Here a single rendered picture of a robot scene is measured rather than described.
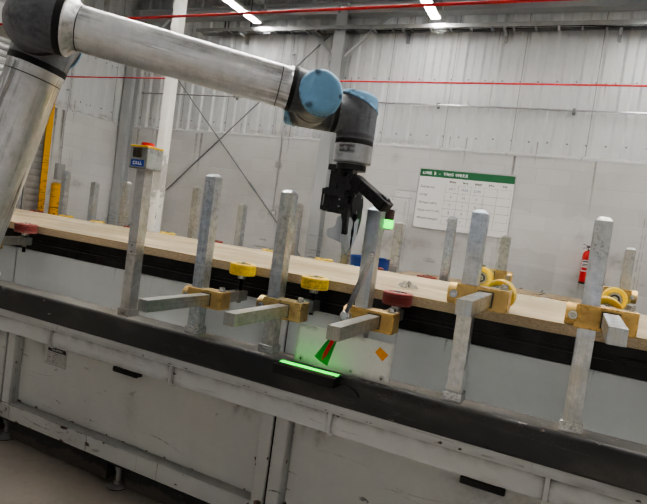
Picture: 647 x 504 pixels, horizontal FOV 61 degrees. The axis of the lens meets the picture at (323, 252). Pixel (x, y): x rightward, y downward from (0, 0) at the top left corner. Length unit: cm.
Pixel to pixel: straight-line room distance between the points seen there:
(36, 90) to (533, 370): 131
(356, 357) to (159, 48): 82
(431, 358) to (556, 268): 693
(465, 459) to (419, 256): 738
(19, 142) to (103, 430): 130
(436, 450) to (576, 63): 783
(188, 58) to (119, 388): 140
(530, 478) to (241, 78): 105
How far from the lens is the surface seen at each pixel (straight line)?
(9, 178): 132
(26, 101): 131
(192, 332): 163
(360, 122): 129
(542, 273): 843
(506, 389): 154
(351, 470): 176
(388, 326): 134
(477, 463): 140
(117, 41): 117
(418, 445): 142
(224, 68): 114
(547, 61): 887
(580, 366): 129
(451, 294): 129
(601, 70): 884
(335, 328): 113
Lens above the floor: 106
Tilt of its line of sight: 3 degrees down
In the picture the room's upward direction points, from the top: 8 degrees clockwise
